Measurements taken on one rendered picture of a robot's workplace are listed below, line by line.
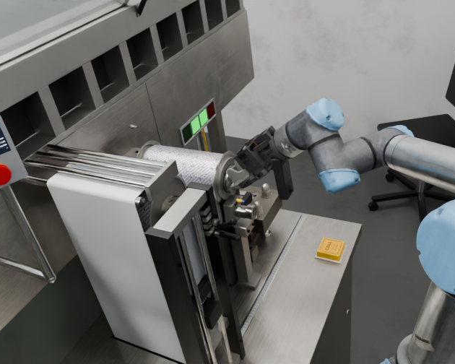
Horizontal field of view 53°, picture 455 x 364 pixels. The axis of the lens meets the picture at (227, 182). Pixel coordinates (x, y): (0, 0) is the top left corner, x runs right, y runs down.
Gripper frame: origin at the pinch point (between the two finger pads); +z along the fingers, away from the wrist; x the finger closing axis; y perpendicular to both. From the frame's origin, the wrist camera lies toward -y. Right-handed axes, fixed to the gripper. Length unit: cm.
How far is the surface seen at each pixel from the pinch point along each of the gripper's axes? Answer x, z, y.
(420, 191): -165, 47, -109
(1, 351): 56, 39, 12
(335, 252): -15.8, 4.3, -38.6
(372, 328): -62, 60, -113
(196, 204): 30.6, -18.6, 8.9
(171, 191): 20.6, -3.8, 12.2
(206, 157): -1.7, 2.8, 10.7
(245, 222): 1.7, 6.0, -9.5
